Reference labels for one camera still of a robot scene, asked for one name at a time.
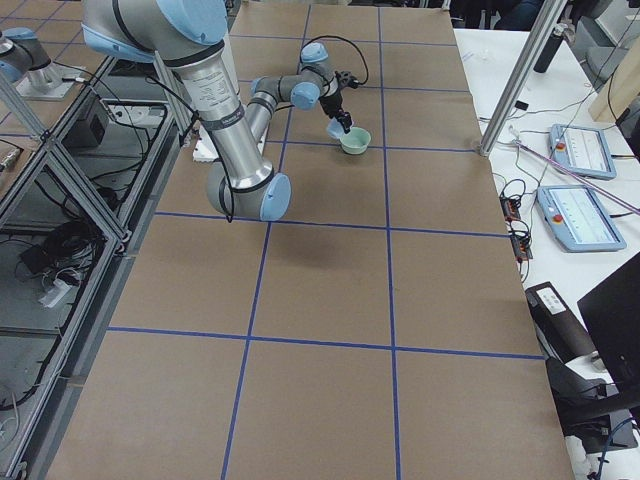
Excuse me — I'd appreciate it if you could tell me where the black water bottle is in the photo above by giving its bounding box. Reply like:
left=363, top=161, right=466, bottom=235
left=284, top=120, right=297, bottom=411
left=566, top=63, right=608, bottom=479
left=533, top=22, right=569, bottom=74

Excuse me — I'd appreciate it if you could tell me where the lower teach pendant tablet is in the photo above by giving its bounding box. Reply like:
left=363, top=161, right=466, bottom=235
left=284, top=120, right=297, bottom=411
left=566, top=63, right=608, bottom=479
left=536, top=185, right=627, bottom=253

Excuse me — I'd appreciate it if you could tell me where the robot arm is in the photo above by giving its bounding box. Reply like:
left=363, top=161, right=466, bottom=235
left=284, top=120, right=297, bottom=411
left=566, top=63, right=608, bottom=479
left=82, top=0, right=291, bottom=221
left=246, top=42, right=353, bottom=142

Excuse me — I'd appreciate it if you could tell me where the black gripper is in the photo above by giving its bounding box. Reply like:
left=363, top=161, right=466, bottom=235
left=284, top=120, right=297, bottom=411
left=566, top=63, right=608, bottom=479
left=320, top=92, right=353, bottom=133

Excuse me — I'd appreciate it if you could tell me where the teach pendant tablet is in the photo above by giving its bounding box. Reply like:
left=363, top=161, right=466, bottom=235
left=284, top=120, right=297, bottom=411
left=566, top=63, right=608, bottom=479
left=536, top=185, right=627, bottom=253
left=549, top=124, right=617, bottom=180

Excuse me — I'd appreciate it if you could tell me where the upper teach pendant tablet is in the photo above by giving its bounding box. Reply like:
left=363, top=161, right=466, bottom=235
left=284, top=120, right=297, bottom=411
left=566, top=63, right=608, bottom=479
left=549, top=124, right=617, bottom=180

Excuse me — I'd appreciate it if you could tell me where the black monitor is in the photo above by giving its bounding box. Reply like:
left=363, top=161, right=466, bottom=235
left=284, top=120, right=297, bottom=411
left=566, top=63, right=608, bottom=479
left=578, top=254, right=639, bottom=390

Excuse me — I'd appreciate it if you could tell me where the light green bowl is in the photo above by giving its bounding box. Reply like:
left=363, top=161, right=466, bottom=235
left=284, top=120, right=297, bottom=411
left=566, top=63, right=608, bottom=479
left=340, top=127, right=372, bottom=155

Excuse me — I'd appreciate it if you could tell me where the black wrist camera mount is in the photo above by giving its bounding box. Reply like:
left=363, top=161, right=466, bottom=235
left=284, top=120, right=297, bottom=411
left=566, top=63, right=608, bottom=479
left=335, top=71, right=362, bottom=90

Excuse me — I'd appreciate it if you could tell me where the aluminium frame post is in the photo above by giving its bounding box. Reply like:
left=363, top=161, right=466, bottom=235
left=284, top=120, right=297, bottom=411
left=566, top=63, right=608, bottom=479
left=478, top=0, right=567, bottom=157

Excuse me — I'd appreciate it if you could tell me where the light blue plastic cup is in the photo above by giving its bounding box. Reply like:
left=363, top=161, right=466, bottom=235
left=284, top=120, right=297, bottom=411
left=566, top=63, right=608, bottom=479
left=326, top=118, right=345, bottom=140

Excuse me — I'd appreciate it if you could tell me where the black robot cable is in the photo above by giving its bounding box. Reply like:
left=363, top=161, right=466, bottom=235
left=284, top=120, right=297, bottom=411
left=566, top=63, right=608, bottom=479
left=299, top=34, right=371, bottom=109

